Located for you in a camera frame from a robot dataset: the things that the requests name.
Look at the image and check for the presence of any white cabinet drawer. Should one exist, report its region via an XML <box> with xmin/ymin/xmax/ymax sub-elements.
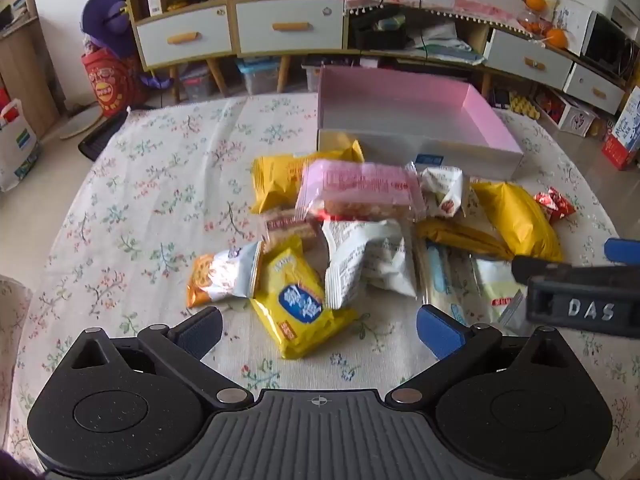
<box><xmin>135</xmin><ymin>5</ymin><xmax>234</xmax><ymax>69</ymax></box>
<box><xmin>235</xmin><ymin>0</ymin><xmax>346</xmax><ymax>57</ymax></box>

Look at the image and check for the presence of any clear storage bin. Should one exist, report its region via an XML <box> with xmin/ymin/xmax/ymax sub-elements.
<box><xmin>237</xmin><ymin>57</ymin><xmax>281</xmax><ymax>96</ymax></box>
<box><xmin>180</xmin><ymin>67</ymin><xmax>221</xmax><ymax>104</ymax></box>

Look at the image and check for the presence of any tall wooden shelf cabinet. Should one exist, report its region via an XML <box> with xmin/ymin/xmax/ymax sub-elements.
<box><xmin>119</xmin><ymin>0</ymin><xmax>347</xmax><ymax>98</ymax></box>

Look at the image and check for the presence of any orange and white snack packet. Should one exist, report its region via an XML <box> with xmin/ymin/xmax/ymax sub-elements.
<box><xmin>186</xmin><ymin>241</ymin><xmax>264</xmax><ymax>309</ymax></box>

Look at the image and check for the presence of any low wooden media shelf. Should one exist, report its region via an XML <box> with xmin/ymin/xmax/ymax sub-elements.
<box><xmin>345</xmin><ymin>2</ymin><xmax>628</xmax><ymax>116</ymax></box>

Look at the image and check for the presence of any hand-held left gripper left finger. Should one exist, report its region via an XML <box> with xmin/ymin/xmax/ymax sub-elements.
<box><xmin>67</xmin><ymin>305</ymin><xmax>255</xmax><ymax>409</ymax></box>

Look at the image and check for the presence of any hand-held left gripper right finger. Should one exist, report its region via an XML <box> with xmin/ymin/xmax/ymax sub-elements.
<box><xmin>385</xmin><ymin>304</ymin><xmax>571</xmax><ymax>408</ymax></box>

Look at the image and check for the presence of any plain yellow snack packet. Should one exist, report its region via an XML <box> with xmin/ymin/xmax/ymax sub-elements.
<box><xmin>470</xmin><ymin>181</ymin><xmax>565</xmax><ymax>262</ymax></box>

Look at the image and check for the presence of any glass jar of oranges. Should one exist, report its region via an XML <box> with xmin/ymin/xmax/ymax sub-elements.
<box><xmin>517</xmin><ymin>10</ymin><xmax>543</xmax><ymax>36</ymax></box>

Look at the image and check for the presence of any white shopping bag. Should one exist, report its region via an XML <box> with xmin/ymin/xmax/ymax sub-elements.
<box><xmin>0</xmin><ymin>97</ymin><xmax>44</xmax><ymax>193</ymax></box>

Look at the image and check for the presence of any yellow printed snack packet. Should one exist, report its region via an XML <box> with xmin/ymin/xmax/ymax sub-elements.
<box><xmin>250</xmin><ymin>139</ymin><xmax>365</xmax><ymax>215</ymax></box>

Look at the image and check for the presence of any white pale yellow snack packet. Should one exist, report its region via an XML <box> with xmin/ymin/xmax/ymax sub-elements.
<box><xmin>470</xmin><ymin>256</ymin><xmax>528</xmax><ymax>336</ymax></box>

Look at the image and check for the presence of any white cartoon print box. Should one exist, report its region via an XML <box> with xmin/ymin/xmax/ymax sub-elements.
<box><xmin>540</xmin><ymin>87</ymin><xmax>599</xmax><ymax>139</ymax></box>

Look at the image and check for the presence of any white microwave oven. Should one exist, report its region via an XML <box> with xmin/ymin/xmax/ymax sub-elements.
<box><xmin>580</xmin><ymin>7</ymin><xmax>640</xmax><ymax>87</ymax></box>

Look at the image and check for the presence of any purple plush toy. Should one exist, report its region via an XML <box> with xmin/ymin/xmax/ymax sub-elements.
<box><xmin>80</xmin><ymin>0</ymin><xmax>137</xmax><ymax>61</ymax></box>

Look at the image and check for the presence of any wooden desk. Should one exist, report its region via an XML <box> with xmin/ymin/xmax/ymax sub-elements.
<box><xmin>0</xmin><ymin>0</ymin><xmax>60</xmax><ymax>136</ymax></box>

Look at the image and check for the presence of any yellow egg tray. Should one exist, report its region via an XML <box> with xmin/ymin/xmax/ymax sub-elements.
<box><xmin>506</xmin><ymin>94</ymin><xmax>542</xmax><ymax>122</ymax></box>

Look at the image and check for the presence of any blue and white carton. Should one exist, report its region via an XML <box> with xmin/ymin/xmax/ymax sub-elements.
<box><xmin>601</xmin><ymin>86</ymin><xmax>640</xmax><ymax>171</ymax></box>

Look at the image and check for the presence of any pink snack packet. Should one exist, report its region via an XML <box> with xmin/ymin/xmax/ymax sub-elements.
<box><xmin>295</xmin><ymin>159</ymin><xmax>427</xmax><ymax>222</ymax></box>

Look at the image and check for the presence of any pile of papers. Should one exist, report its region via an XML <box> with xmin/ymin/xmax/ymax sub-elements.
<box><xmin>406</xmin><ymin>20</ymin><xmax>487</xmax><ymax>67</ymax></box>

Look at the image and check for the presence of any red gift bag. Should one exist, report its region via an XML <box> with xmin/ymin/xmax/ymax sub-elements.
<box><xmin>81</xmin><ymin>47</ymin><xmax>147</xmax><ymax>120</ymax></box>

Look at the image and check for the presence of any white nut print snack packet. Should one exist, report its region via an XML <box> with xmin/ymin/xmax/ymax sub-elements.
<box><xmin>406</xmin><ymin>161</ymin><xmax>470</xmax><ymax>219</ymax></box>

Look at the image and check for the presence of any pink lined cardboard box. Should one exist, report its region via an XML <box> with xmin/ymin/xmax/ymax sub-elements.
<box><xmin>316</xmin><ymin>65</ymin><xmax>526</xmax><ymax>182</ymax></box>

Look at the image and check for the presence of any small red snack packet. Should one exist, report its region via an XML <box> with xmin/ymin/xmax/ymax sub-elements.
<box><xmin>534</xmin><ymin>186</ymin><xmax>577</xmax><ymax>224</ymax></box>

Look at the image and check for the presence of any clear biscuit packet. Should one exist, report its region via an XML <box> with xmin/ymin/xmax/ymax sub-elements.
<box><xmin>261</xmin><ymin>206</ymin><xmax>323</xmax><ymax>255</ymax></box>

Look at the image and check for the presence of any gold wafer bar packet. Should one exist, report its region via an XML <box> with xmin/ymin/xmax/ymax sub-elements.
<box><xmin>416</xmin><ymin>217</ymin><xmax>513</xmax><ymax>262</ymax></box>

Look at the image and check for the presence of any clear blue striped snack packet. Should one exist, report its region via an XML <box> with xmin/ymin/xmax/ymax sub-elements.
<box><xmin>424</xmin><ymin>240</ymin><xmax>483</xmax><ymax>328</ymax></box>

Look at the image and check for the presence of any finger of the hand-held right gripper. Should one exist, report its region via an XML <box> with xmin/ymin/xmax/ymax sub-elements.
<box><xmin>511</xmin><ymin>254</ymin><xmax>640</xmax><ymax>337</ymax></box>
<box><xmin>605</xmin><ymin>238</ymin><xmax>640</xmax><ymax>264</ymax></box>

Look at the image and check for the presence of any yellow blue label snack packet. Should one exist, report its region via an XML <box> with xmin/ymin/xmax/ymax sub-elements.
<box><xmin>249</xmin><ymin>246</ymin><xmax>360</xmax><ymax>361</ymax></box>

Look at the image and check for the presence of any white media shelf drawer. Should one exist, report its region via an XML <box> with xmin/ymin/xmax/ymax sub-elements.
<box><xmin>564</xmin><ymin>62</ymin><xmax>627</xmax><ymax>115</ymax></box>
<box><xmin>484</xmin><ymin>27</ymin><xmax>574</xmax><ymax>92</ymax></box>

